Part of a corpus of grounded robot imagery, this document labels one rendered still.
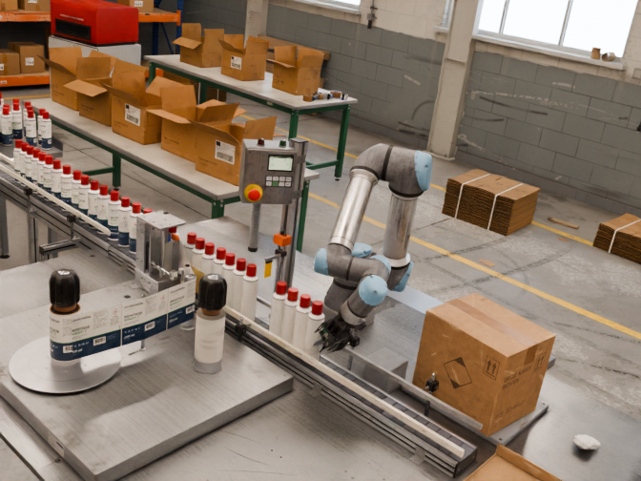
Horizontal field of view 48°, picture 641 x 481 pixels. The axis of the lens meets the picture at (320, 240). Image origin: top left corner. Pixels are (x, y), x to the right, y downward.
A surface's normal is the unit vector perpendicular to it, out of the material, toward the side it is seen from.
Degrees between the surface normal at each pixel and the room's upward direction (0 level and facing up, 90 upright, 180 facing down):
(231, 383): 0
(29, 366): 0
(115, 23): 90
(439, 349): 90
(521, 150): 90
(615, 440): 0
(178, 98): 73
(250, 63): 89
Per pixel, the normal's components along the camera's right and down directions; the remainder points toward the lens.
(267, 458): 0.11, -0.91
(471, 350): -0.76, 0.17
